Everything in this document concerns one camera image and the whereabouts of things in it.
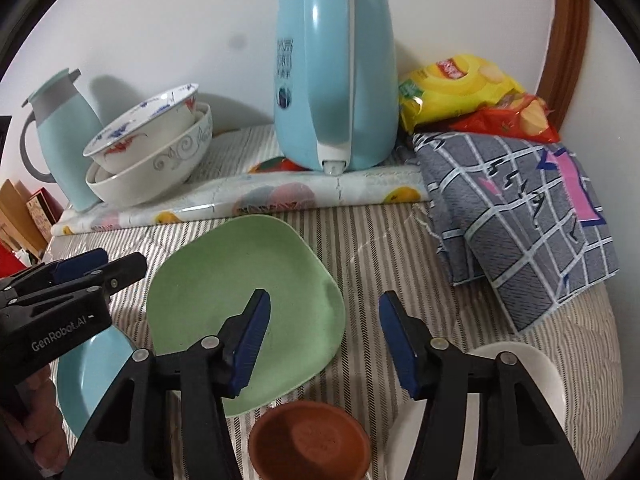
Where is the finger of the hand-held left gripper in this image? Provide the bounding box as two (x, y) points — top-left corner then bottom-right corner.
(6, 248), (110, 287)
(10, 252), (148, 307)

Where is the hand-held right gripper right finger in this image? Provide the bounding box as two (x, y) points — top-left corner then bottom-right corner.
(378, 290), (586, 480)

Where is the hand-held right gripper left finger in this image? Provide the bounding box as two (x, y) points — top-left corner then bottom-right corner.
(74, 288), (272, 480)

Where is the light blue plate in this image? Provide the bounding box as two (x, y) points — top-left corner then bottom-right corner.
(56, 325), (138, 438)

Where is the green plate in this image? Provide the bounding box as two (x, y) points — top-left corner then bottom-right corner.
(146, 214), (347, 417)

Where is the brown saucer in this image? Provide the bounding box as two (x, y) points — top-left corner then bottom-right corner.
(248, 401), (372, 480)

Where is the plain white bowl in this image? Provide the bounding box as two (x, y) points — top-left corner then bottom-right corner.
(385, 341), (568, 480)

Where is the person's left hand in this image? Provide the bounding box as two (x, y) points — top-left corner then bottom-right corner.
(0, 362), (68, 467)

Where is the patterned red-edged box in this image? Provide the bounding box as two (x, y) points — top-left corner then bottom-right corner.
(25, 187), (62, 252)

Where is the red paper bag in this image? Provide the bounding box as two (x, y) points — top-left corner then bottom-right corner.
(0, 244), (32, 279)

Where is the cardboard box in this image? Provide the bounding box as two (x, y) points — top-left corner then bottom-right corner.
(0, 178), (37, 261)

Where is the white bowl with grey swirls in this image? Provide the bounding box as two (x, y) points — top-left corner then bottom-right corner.
(85, 105), (214, 208)

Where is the light blue thermos jug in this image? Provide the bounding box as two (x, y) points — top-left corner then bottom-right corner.
(21, 68), (106, 212)

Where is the blue and red patterned bowl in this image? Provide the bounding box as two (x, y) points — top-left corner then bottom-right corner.
(82, 83), (200, 175)

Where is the fruit print oilcloth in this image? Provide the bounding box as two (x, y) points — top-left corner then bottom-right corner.
(50, 125), (431, 237)

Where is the grey plaid cloth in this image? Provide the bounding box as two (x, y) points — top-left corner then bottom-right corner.
(412, 131), (621, 333)

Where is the small white nested bowl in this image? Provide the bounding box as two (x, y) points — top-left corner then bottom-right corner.
(92, 101), (213, 183)

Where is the red chips bag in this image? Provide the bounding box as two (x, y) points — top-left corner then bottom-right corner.
(447, 92), (561, 145)

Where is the yellow chips bag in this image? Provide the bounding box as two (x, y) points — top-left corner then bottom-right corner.
(398, 54), (526, 133)

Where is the light blue electric kettle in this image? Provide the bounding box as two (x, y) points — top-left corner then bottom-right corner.
(273, 0), (401, 177)

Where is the brown wooden door frame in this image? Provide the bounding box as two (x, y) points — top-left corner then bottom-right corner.
(535, 0), (591, 131)

